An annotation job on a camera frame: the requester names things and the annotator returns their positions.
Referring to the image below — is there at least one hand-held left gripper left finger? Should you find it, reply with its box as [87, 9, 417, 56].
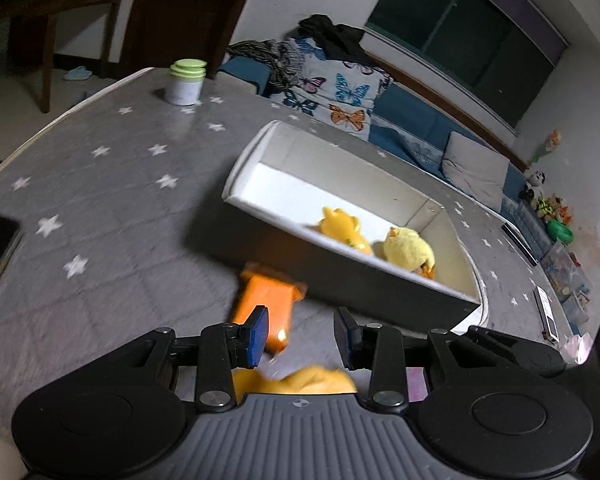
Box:
[94, 304, 272, 415]

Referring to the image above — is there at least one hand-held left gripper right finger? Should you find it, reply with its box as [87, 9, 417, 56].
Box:
[332, 306, 567, 414]

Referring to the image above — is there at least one orange snack packet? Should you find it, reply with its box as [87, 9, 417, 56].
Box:
[229, 262, 308, 355]

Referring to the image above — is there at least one yellow soft toy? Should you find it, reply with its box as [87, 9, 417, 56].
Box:
[232, 365, 358, 397]

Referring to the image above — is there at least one white cardboard box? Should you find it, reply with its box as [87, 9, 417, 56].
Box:
[222, 120, 483, 332]

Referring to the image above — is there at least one pink plastic wrapper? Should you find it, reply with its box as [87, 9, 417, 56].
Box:
[560, 332, 594, 365]

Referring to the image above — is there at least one purple card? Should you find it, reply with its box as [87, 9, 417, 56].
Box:
[404, 367, 431, 404]

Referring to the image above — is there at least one white remote control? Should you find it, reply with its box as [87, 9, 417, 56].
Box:
[534, 286, 560, 345]

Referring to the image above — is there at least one yellow plush chick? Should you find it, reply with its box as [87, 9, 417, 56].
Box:
[382, 226, 438, 281]

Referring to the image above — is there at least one orange-yellow star toy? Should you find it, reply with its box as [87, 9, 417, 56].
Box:
[320, 206, 373, 257]

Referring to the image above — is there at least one clear plastic storage box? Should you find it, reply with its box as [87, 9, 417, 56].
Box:
[539, 240, 593, 326]

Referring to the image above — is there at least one green bowl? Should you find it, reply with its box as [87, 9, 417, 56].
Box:
[547, 221, 575, 245]

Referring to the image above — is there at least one pile of small plush toys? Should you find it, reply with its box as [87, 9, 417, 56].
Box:
[532, 194, 576, 225]

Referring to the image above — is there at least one grey star-print table mat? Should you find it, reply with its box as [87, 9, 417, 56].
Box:
[0, 67, 583, 441]

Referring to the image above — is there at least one grey cushion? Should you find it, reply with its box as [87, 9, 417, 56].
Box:
[440, 131, 511, 210]

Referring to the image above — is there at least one blue sofa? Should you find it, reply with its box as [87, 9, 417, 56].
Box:
[215, 56, 553, 256]

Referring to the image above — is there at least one panda plush toy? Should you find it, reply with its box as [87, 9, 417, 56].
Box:
[519, 170, 548, 205]

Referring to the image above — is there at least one butterfly print blanket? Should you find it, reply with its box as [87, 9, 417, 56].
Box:
[270, 37, 393, 142]

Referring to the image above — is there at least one white jar with green lid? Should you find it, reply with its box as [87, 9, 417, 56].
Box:
[165, 59, 207, 107]

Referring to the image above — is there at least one dark striped scarf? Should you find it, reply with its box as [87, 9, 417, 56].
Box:
[225, 39, 301, 92]

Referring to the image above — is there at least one black clothing pile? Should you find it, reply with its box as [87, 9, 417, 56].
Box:
[298, 14, 376, 67]

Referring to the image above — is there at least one dark window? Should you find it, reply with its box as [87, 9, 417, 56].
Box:
[366, 0, 568, 129]

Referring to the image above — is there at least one dark wooden door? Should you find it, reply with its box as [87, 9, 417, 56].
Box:
[122, 0, 266, 81]

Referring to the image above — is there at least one dark wooden side table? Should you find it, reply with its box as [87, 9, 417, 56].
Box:
[0, 0, 127, 114]

